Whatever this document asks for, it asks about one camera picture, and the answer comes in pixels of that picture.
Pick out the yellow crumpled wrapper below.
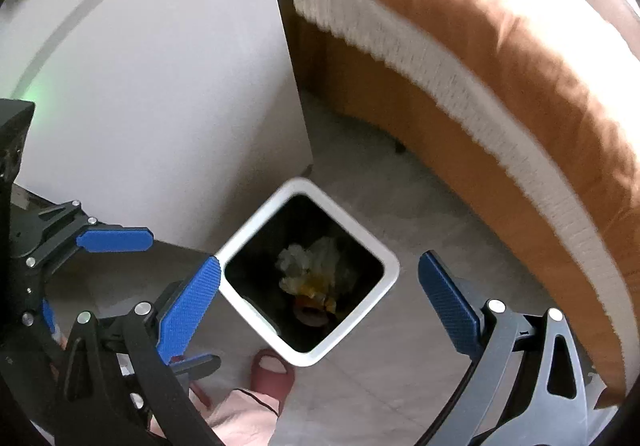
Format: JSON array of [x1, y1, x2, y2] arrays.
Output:
[[281, 271, 342, 304]]

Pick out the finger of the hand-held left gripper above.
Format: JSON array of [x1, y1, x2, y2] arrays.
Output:
[[20, 297, 223, 379], [24, 200, 154, 279]]

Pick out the white square waste bin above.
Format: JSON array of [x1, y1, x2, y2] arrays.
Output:
[[214, 177, 401, 367]]

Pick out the brown tape roll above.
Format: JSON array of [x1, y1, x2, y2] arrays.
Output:
[[294, 297, 337, 327]]

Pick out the white furniture side panel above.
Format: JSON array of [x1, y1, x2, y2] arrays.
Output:
[[0, 0, 315, 259]]

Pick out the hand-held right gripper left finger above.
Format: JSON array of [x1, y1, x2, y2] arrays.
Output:
[[52, 256, 226, 446]]

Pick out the crumpled white tissue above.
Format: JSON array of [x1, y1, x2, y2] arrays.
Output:
[[277, 236, 347, 294]]

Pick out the person's pink trouser leg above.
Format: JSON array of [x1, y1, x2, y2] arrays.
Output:
[[150, 388, 281, 446]]

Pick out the white textured mattress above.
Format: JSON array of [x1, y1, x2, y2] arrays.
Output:
[[292, 0, 632, 379]]

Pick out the pink slipper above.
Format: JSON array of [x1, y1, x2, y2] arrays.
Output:
[[189, 382, 212, 411], [251, 348, 296, 414]]

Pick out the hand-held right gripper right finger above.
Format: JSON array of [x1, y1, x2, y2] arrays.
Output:
[[417, 250, 591, 446]]

